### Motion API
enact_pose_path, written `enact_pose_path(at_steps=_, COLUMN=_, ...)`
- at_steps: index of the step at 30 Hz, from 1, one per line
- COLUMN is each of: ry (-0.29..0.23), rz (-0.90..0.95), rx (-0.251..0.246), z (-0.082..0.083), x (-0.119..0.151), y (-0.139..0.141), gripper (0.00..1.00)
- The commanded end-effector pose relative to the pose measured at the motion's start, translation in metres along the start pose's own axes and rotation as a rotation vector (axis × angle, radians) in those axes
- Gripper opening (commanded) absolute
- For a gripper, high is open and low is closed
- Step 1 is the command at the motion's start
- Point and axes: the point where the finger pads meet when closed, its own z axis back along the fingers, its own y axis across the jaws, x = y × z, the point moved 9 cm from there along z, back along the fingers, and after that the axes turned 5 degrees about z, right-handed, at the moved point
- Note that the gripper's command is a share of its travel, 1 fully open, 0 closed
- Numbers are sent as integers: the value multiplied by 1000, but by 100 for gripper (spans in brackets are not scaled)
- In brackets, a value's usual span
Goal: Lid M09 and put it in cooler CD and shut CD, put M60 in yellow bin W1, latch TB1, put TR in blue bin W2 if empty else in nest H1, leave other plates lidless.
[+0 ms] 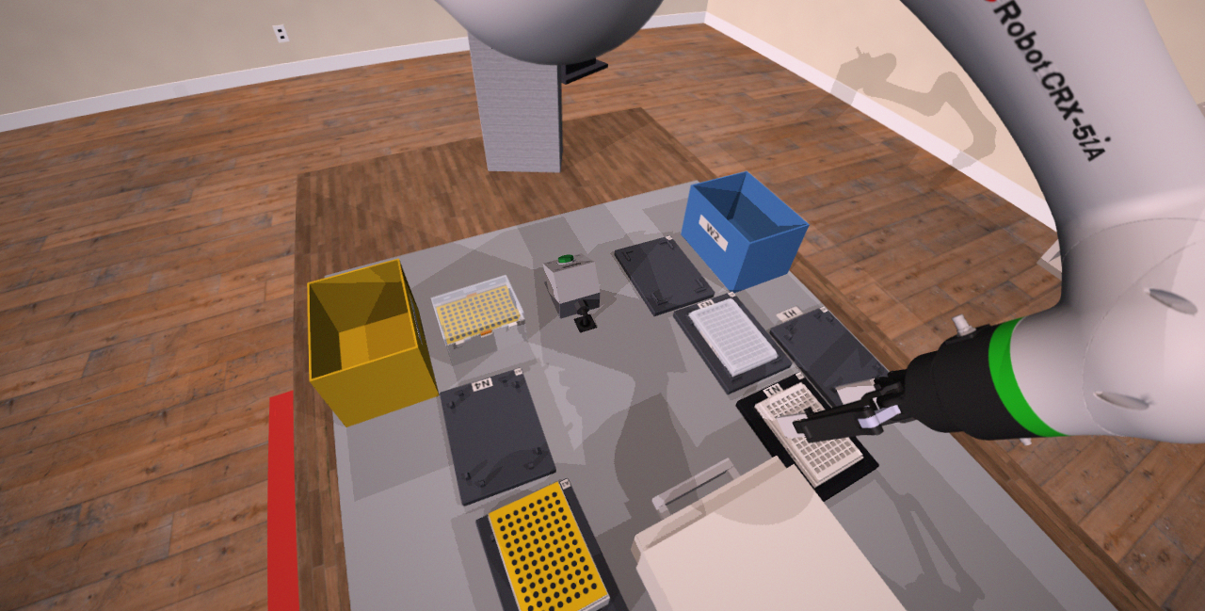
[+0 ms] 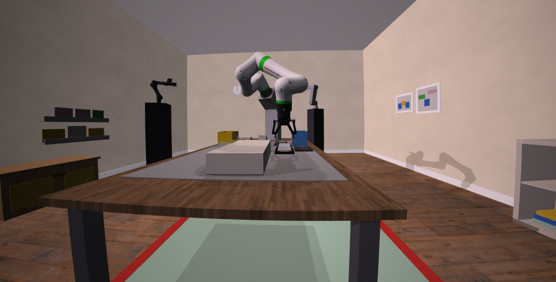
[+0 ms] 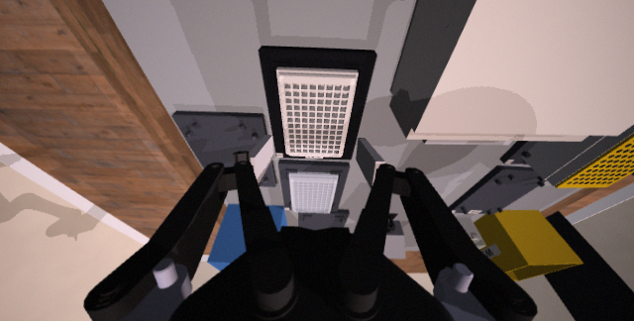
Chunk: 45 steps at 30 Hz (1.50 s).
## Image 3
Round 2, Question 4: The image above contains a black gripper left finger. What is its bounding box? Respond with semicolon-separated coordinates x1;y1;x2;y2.
83;135;293;321

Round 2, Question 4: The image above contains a yellow open-top bin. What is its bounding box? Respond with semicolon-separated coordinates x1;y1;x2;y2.
474;210;583;281

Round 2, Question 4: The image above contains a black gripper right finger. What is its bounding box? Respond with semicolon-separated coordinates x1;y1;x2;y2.
337;138;538;321

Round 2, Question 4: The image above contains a blue open-top bin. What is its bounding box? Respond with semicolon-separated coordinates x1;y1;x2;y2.
207;204;287;271

